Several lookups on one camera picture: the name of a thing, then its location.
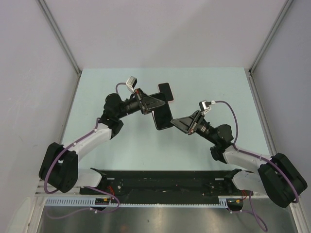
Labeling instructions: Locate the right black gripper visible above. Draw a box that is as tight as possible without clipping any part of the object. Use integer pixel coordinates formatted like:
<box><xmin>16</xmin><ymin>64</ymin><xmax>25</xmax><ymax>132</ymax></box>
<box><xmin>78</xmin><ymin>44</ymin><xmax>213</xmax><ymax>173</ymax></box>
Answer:
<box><xmin>170</xmin><ymin>110</ymin><xmax>218</xmax><ymax>145</ymax></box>

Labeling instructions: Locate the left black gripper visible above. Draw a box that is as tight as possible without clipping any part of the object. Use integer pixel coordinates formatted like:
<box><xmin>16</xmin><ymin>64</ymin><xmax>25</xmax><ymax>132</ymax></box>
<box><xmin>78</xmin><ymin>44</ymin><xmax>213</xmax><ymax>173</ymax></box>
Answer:
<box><xmin>116</xmin><ymin>88</ymin><xmax>165</xmax><ymax>119</ymax></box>

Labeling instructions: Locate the lilac white phone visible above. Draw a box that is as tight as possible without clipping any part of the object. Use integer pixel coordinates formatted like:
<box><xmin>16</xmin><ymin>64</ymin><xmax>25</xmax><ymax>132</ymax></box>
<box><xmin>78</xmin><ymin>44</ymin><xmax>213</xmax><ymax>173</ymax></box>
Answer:
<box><xmin>152</xmin><ymin>103</ymin><xmax>173</xmax><ymax>131</ymax></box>

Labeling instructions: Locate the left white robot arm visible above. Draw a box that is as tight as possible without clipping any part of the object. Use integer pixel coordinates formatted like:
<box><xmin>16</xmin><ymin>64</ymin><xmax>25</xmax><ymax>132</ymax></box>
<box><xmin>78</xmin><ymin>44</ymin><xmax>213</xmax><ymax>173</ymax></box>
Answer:
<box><xmin>39</xmin><ymin>88</ymin><xmax>165</xmax><ymax>194</ymax></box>

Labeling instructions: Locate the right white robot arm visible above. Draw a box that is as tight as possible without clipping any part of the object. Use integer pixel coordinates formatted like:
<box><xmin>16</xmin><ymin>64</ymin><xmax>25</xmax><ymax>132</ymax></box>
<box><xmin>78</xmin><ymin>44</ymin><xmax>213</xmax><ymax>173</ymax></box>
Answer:
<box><xmin>171</xmin><ymin>111</ymin><xmax>308</xmax><ymax>208</ymax></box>

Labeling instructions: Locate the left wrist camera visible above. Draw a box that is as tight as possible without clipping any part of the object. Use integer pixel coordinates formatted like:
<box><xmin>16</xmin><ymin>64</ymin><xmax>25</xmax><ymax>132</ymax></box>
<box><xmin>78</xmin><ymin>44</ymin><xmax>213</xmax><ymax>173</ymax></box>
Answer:
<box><xmin>125</xmin><ymin>76</ymin><xmax>137</xmax><ymax>93</ymax></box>

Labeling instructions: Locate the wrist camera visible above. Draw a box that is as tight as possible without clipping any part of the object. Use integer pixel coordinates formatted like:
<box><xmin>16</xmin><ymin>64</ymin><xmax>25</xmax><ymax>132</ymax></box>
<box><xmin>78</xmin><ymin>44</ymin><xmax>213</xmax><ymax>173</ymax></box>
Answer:
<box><xmin>199</xmin><ymin>100</ymin><xmax>212</xmax><ymax>115</ymax></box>
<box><xmin>125</xmin><ymin>76</ymin><xmax>137</xmax><ymax>93</ymax></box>

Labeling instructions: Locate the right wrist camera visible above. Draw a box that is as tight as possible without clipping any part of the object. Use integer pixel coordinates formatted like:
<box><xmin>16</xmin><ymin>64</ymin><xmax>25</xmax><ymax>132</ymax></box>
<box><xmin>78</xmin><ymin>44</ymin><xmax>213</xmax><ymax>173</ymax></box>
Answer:
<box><xmin>199</xmin><ymin>100</ymin><xmax>212</xmax><ymax>115</ymax></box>

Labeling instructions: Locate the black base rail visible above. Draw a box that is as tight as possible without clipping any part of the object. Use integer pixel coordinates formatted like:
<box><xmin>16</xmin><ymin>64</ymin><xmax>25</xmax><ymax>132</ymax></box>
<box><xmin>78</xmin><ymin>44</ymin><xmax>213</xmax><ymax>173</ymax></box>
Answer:
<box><xmin>79</xmin><ymin>170</ymin><xmax>250</xmax><ymax>203</ymax></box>

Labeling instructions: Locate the right aluminium frame post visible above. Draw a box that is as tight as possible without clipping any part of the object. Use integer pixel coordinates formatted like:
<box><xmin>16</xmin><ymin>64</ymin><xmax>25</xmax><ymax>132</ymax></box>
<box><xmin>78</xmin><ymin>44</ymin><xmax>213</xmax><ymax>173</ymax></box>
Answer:
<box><xmin>249</xmin><ymin>0</ymin><xmax>294</xmax><ymax>73</ymax></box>

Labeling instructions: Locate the aluminium frame post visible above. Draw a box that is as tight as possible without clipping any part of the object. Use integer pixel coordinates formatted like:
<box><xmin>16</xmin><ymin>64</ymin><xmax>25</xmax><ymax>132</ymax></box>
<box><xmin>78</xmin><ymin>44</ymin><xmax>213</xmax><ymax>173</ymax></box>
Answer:
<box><xmin>249</xmin><ymin>0</ymin><xmax>294</xmax><ymax>73</ymax></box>
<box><xmin>36</xmin><ymin>0</ymin><xmax>82</xmax><ymax>76</ymax></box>

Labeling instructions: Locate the white slotted cable duct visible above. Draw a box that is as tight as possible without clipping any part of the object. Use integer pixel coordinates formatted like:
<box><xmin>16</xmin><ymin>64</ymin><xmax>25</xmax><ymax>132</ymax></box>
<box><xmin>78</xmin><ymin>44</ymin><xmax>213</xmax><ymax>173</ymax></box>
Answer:
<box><xmin>45</xmin><ymin>197</ymin><xmax>244</xmax><ymax>208</ymax></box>

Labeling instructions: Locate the left aluminium frame post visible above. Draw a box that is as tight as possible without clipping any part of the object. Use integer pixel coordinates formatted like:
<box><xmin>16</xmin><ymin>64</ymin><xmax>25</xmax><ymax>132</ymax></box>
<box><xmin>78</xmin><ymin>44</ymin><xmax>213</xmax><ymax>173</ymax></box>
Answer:
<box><xmin>36</xmin><ymin>0</ymin><xmax>82</xmax><ymax>76</ymax></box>

